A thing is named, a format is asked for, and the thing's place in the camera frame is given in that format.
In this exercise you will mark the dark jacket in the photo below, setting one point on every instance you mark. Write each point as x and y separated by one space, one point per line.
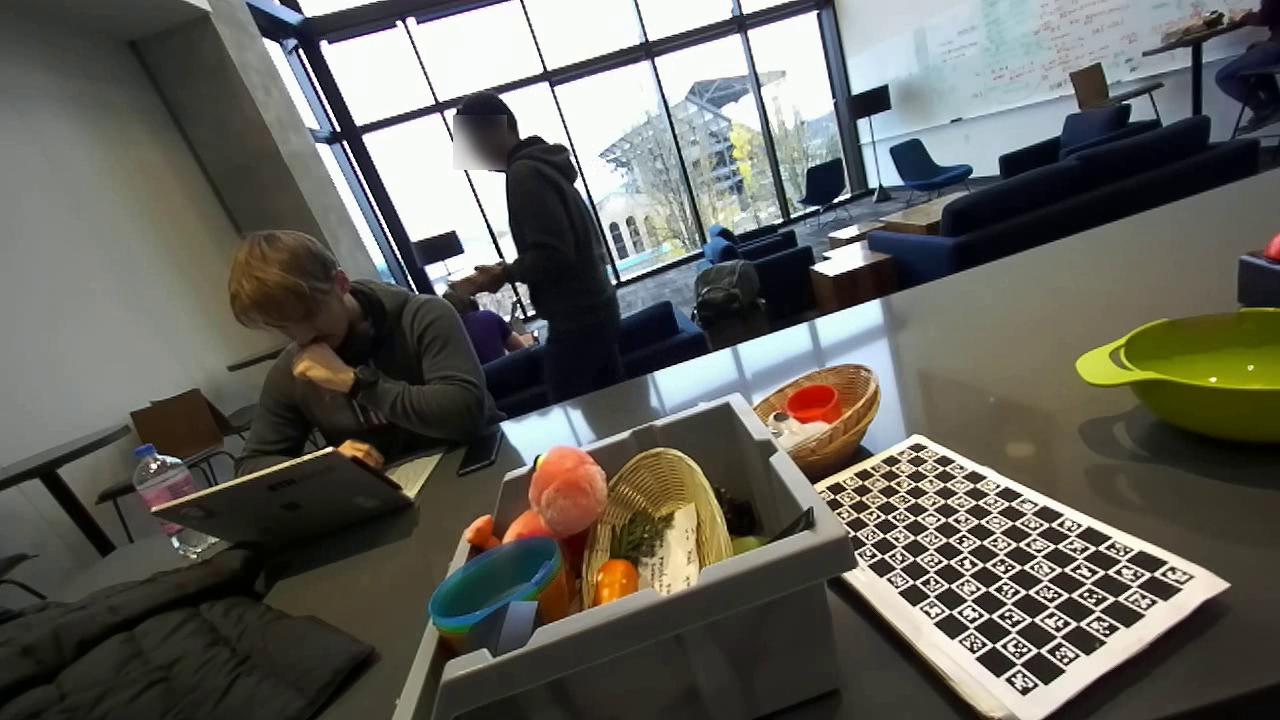
179 644

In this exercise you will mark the grey plastic bin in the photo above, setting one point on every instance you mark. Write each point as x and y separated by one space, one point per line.
701 594

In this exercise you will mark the red cup in basket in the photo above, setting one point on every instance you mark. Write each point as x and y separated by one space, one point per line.
815 404

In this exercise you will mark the dark blue sofa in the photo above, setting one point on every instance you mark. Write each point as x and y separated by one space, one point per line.
1067 199

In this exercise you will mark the cardboard box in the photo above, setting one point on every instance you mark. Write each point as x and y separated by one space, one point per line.
181 424

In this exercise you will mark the checkered calibration board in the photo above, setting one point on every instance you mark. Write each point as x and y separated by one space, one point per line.
1014 598

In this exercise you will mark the seated person grey hoodie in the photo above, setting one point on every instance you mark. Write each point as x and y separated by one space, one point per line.
370 370

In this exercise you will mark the plastic water bottle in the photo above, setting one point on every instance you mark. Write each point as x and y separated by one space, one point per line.
166 477

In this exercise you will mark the silver laptop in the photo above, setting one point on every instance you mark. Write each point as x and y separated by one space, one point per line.
290 502

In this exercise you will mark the standing person dark hoodie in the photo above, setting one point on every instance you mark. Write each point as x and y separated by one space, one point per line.
558 250

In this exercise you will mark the pink plush toy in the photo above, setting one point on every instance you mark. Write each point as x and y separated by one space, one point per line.
571 489

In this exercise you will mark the red button black box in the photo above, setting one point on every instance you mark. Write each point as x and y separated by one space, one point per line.
1256 276

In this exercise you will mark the green bowl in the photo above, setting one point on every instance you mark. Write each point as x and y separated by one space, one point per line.
1201 372

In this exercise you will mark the teal blue cup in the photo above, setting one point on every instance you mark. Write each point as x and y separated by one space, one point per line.
495 598

